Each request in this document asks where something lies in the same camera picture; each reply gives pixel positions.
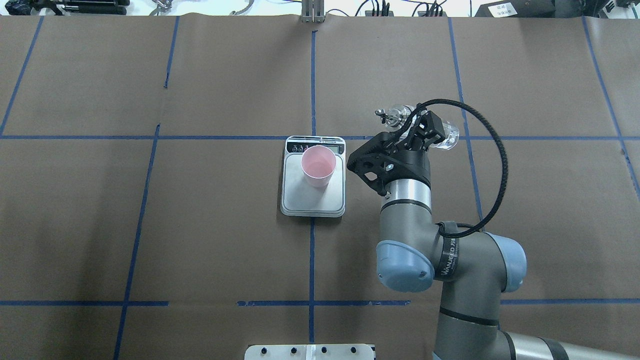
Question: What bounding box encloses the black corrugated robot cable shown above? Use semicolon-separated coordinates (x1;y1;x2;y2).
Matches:
413;99;509;237

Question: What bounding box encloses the clear glass sauce bottle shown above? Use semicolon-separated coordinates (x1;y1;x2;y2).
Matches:
374;104;460;151

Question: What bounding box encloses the digital kitchen scale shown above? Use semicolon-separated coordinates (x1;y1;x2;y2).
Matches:
280;136;346;218

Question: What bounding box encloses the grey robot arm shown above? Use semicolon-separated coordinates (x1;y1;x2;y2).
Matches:
346;105;631;360

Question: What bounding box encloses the aluminium camera post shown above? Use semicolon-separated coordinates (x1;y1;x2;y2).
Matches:
300;0;326;24

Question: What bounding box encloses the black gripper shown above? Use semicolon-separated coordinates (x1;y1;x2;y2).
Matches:
346;111;449;196

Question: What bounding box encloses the pink paper cup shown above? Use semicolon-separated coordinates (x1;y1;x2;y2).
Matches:
301;145;338;188

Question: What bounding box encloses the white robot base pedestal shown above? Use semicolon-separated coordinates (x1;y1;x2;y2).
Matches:
244;343;377;360

